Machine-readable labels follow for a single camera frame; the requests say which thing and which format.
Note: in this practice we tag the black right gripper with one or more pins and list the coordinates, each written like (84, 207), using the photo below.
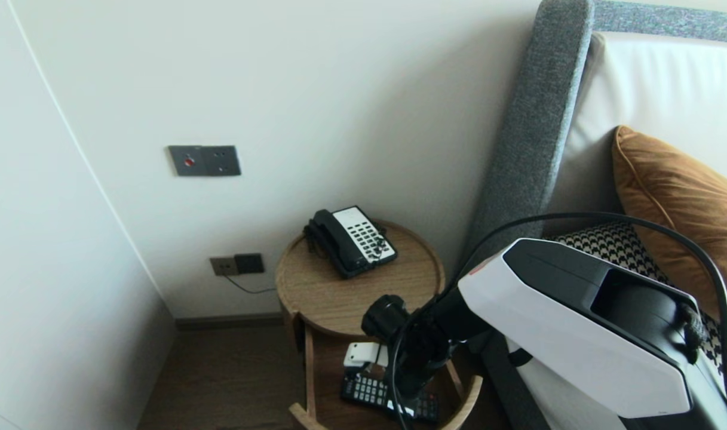
(426, 352)

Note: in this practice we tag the black remote control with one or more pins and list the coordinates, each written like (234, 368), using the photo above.
(366, 391)

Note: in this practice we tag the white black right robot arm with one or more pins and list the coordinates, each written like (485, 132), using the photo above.
(554, 322)

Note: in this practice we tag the white bed sheet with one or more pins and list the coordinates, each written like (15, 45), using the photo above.
(536, 401)

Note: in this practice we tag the black and white telephone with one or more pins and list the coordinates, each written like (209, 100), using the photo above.
(363, 233)

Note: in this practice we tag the black telephone handset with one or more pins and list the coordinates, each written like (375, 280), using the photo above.
(338, 237)

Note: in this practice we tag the brown skirting board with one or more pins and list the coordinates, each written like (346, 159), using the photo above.
(232, 322)

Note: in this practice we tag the dark grey power socket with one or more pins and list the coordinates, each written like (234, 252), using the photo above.
(249, 263)

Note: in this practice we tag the black white houndstooth pillow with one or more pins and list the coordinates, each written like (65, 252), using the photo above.
(626, 245)

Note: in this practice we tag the brown velvet pillow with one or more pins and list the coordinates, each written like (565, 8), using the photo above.
(686, 209)

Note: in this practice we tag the white padded headboard cushion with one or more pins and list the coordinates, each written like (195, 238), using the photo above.
(650, 89)

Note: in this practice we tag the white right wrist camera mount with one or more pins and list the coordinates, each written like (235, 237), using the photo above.
(363, 355)

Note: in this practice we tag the wall power outlet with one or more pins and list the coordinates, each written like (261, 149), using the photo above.
(223, 266)

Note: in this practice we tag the grey wall outlet plate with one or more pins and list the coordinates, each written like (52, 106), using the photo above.
(223, 160)

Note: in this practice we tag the grey switch plate red button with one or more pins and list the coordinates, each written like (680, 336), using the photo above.
(189, 161)

